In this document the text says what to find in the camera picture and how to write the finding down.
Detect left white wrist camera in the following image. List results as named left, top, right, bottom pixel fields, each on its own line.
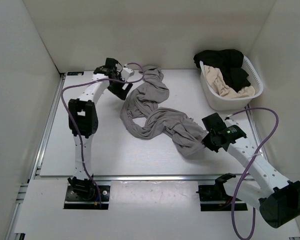
left=120, top=66, right=135, bottom=82

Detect aluminium rail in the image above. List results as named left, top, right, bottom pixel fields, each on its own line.
left=246, top=110, right=268, bottom=161
left=27, top=73, right=66, bottom=183
left=94, top=174, right=221, bottom=182

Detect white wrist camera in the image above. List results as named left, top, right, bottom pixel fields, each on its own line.
left=224, top=116, right=239, bottom=127
left=120, top=66, right=135, bottom=82

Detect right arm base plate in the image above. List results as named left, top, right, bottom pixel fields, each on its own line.
left=196, top=184, right=233, bottom=212

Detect grey trousers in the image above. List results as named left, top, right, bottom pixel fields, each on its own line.
left=120, top=65, right=207, bottom=158

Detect front aluminium rail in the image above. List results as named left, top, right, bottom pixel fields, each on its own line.
left=94, top=174, right=221, bottom=182

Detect white laundry basket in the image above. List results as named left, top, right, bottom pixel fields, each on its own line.
left=199, top=55, right=264, bottom=111

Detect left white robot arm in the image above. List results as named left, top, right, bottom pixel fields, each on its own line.
left=67, top=58, right=134, bottom=200

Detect black label sticker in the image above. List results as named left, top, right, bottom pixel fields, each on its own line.
left=67, top=71, right=84, bottom=76

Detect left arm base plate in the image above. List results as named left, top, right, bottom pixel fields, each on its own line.
left=63, top=185, right=111, bottom=210

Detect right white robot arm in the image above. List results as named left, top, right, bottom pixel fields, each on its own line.
left=202, top=113, right=300, bottom=229

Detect left aluminium rail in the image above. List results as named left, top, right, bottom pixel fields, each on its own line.
left=27, top=73, right=66, bottom=183

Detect black trousers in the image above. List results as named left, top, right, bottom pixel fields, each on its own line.
left=193, top=49, right=251, bottom=92

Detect beige trousers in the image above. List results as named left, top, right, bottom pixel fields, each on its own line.
left=204, top=65, right=255, bottom=99

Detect right aluminium rail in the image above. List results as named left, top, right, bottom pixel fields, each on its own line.
left=246, top=110, right=268, bottom=161

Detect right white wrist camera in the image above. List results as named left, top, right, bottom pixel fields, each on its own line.
left=224, top=116, right=239, bottom=127

